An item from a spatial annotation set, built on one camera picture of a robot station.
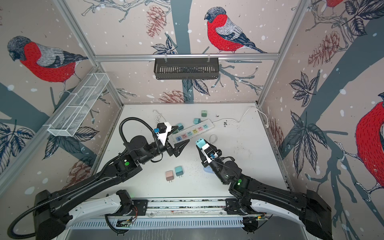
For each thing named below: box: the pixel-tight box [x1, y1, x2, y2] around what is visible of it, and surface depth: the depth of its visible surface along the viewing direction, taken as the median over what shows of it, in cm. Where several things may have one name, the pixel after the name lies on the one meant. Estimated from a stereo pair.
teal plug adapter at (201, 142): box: [195, 137, 206, 149], surface depth 69 cm
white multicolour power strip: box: [172, 119, 215, 144], surface depth 105 cm
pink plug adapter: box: [165, 170, 174, 183], surface depth 85 cm
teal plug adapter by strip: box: [193, 118, 203, 125], surface depth 109 cm
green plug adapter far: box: [201, 110, 207, 118], surface depth 116 cm
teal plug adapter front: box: [174, 165, 184, 178], surface depth 86 cm
